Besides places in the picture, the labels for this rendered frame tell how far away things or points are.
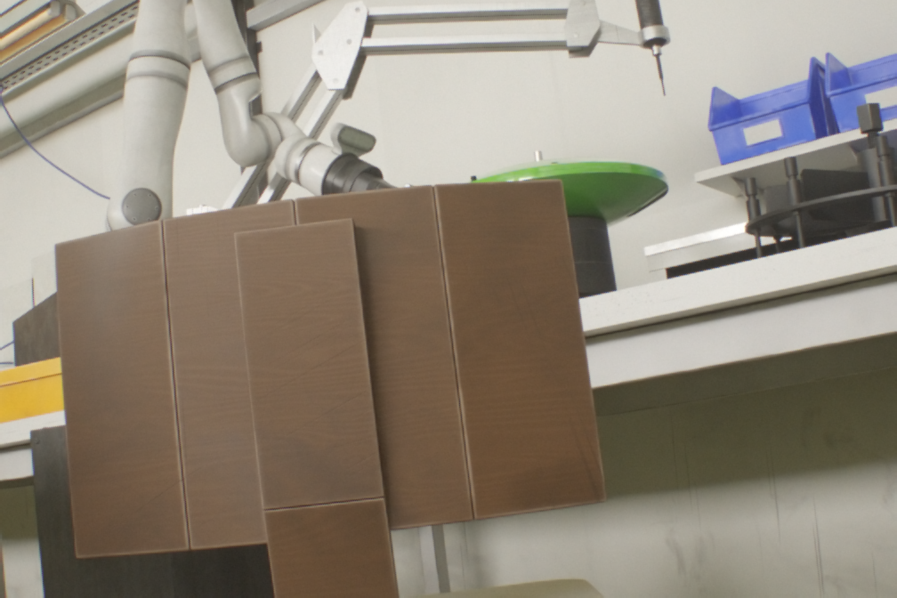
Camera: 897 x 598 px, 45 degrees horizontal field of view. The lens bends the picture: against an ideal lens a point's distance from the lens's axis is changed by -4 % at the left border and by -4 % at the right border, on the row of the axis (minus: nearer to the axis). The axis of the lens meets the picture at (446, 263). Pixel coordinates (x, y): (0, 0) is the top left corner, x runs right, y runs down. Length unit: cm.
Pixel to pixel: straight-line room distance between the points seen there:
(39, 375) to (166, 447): 152
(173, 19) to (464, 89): 111
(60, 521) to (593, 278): 76
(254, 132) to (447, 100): 109
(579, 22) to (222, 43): 55
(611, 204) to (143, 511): 82
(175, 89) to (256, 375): 102
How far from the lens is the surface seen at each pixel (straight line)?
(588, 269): 135
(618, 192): 135
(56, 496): 154
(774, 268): 122
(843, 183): 141
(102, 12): 350
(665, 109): 239
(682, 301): 126
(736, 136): 208
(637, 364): 134
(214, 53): 169
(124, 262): 71
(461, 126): 265
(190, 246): 69
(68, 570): 153
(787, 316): 127
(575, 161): 130
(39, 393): 220
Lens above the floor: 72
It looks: 11 degrees up
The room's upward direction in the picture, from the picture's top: 7 degrees counter-clockwise
